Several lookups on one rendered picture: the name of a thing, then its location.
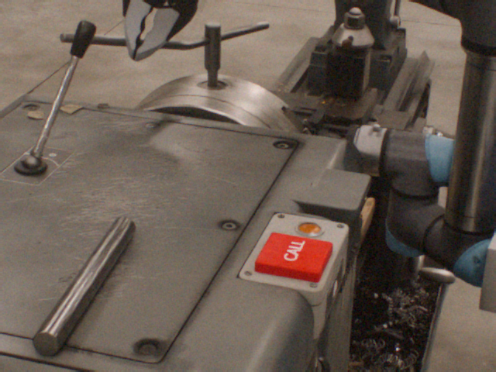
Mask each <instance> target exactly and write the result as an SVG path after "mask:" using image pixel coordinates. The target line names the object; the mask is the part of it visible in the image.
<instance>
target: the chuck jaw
mask: <svg viewBox="0 0 496 372"><path fill-rule="evenodd" d="M283 115H286V116H287V117H288V118H289V119H290V120H291V122H292V123H293V125H294V126H296V128H297V129H298V130H299V132H300V133H302V130H303V128H302V125H303V123H302V122H301V121H300V120H299V119H298V117H297V116H296V115H294V113H293V112H292V111H291V110H290V109H289V108H287V109H286V110H284V113H283Z"/></svg>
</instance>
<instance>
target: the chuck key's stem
mask: <svg viewBox="0 0 496 372"><path fill-rule="evenodd" d="M205 36H207V37H208V38H209V39H210V44H209V45H208V46H205V69H206V70H207V85H206V86H207V87H210V88H216V87H219V86H218V70H219V69H220V66H221V25H220V24H219V23H218V22H215V21H210V22H207V23H206V24H205Z"/></svg>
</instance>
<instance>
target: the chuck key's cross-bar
mask: <svg viewBox="0 0 496 372"><path fill-rule="evenodd" d="M268 28H269V22H268V21H267V20H264V21H260V22H257V23H254V24H251V25H248V26H241V27H238V28H235V29H229V30H226V31H222V33H221V41H223V40H228V39H232V38H236V37H239V36H245V35H248V34H251V33H257V31H260V30H264V29H268ZM74 34H75V33H65V32H62V33H61V35H60V41H61V42H62V43H73V39H74ZM144 39H145V38H141V39H140V44H141V46H142V45H143V42H144ZM209 44H210V39H209V38H208V37H207V36H204V37H200V38H197V39H193V40H186V41H182V40H168V41H167V43H165V44H164V45H163V46H162V47H161V48H160V49H166V50H192V49H195V48H198V47H204V46H208V45H209ZM91 45H99V46H113V47H126V39H125V37H123V36H100V35H95V36H94V38H93V40H92V41H91Z"/></svg>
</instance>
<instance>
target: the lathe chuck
mask: <svg viewBox="0 0 496 372"><path fill-rule="evenodd" d="M204 82H207V74H196V75H191V76H186V77H180V78H177V79H174V80H172V81H168V82H167V83H166V84H164V85H162V86H160V87H158V88H156V89H155V90H153V91H152V92H150V94H149V95H147V96H146V97H145V98H144V99H143V100H142V101H141V102H140V103H139V104H138V105H137V106H136V107H135V108H134V109H137V108H139V107H140V106H142V105H145V104H146V103H147V102H151V101H154V100H157V99H161V98H167V97H174V96H199V97H206V98H214V99H217V100H219V101H224V102H228V104H230V105H234V106H236V107H238V108H240V109H243V110H245V111H246V112H248V113H250V114H251V115H253V116H254V117H256V118H257V119H259V120H260V121H261V122H264V123H265V125H266V126H268V127H269V128H270V129H276V130H282V131H288V132H294V133H300V132H299V130H298V129H297V128H296V126H294V125H293V123H292V122H291V120H290V119H289V118H288V117H287V116H286V115H283V113H284V110H286V109H287V108H288V105H286V103H285V102H283V101H281V100H280V99H279V98H278V97H277V96H275V95H272V94H271V92H269V91H268V90H266V89H265V88H262V87H260V86H258V85H256V84H252V82H250V81H246V80H243V79H240V78H237V77H230V76H226V75H220V74H218V82H220V84H224V85H225V87H224V88H221V89H207V88H203V87H200V85H202V84H204ZM281 109H282V110H283V111H282V110H281ZM302 133H306V134H311V133H310V131H309V130H308V128H306V129H303V130H302Z"/></svg>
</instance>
